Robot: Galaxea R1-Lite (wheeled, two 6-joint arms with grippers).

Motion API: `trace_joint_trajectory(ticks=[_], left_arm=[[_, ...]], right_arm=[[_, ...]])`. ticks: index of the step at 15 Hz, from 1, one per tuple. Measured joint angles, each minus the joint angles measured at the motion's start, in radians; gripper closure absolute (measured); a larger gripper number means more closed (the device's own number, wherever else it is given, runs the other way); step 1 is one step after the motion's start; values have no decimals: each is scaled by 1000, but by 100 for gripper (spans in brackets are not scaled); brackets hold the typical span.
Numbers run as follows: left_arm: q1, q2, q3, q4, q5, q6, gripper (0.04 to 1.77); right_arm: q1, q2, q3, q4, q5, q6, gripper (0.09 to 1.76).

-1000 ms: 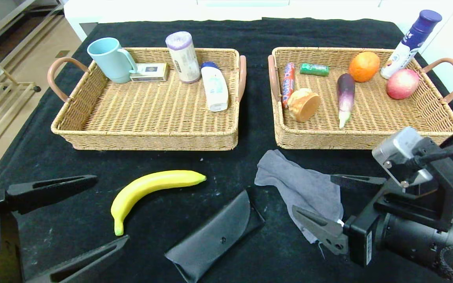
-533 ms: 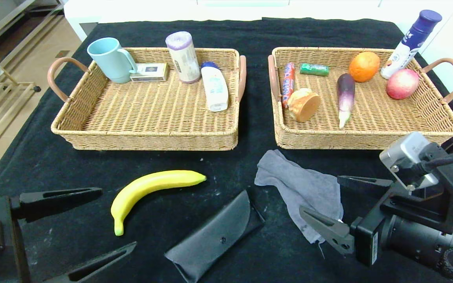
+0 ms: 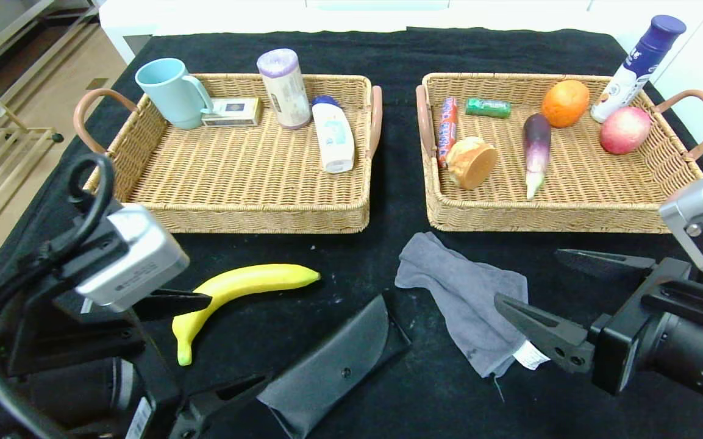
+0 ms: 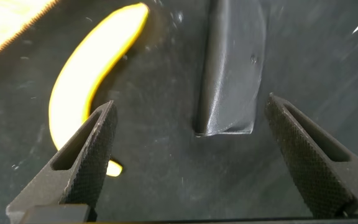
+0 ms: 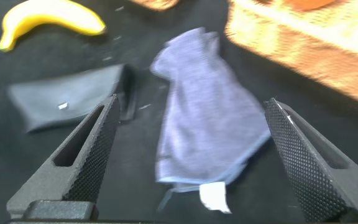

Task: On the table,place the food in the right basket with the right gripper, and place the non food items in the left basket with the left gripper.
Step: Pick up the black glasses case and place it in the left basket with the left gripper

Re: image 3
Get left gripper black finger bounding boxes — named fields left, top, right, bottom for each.
left=132, top=288, right=213, bottom=321
left=168, top=374, right=267, bottom=439

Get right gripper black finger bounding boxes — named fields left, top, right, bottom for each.
left=494, top=292, right=612, bottom=374
left=554, top=248, right=656, bottom=279

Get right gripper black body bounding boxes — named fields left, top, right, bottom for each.
left=591, top=257, right=703, bottom=413

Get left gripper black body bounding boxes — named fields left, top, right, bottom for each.
left=29, top=310, right=180, bottom=439

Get black glasses case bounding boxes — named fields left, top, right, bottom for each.
left=256, top=294, right=413, bottom=439

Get purple eggplant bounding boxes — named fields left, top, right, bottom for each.
left=523, top=113, right=552, bottom=201

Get toy burger bun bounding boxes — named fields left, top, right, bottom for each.
left=446, top=136, right=499, bottom=190

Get yellow banana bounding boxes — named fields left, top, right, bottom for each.
left=171, top=263, right=322, bottom=366

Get grey cloth with white tag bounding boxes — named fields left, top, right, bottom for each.
left=394, top=232, right=551, bottom=403

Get red apple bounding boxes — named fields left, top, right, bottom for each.
left=599, top=107, right=652, bottom=155

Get orange fruit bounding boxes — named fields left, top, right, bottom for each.
left=541, top=80, right=590, bottom=129

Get black tablecloth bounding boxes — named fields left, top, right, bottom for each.
left=0, top=27, right=703, bottom=439

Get white bottle purple cap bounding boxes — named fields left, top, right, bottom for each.
left=590, top=15, right=687, bottom=124

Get green candy pack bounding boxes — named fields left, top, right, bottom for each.
left=465, top=98, right=512, bottom=119

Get small white card box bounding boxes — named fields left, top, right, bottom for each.
left=202, top=98, right=263, bottom=128

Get light wooden wheeled rack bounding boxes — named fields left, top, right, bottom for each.
left=0, top=107, right=65, bottom=238

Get light blue plastic mug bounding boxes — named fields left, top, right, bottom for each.
left=135, top=58, right=213, bottom=130

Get orange-red candy tube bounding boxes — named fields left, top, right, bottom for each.
left=437, top=96, right=459, bottom=169

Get white lotion bottle blue cap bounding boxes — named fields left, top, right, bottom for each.
left=312, top=96, right=355, bottom=174

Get purple-topped beige roll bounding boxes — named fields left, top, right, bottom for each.
left=257, top=49, right=312, bottom=130

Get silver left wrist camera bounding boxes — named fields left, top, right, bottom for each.
left=76, top=204, right=191, bottom=306

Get woven wicker basket brown handles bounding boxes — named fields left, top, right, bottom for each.
left=74, top=73, right=384, bottom=235
left=415, top=73, right=703, bottom=234

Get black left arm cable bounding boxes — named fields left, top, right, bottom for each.
left=0, top=152, right=117, bottom=439

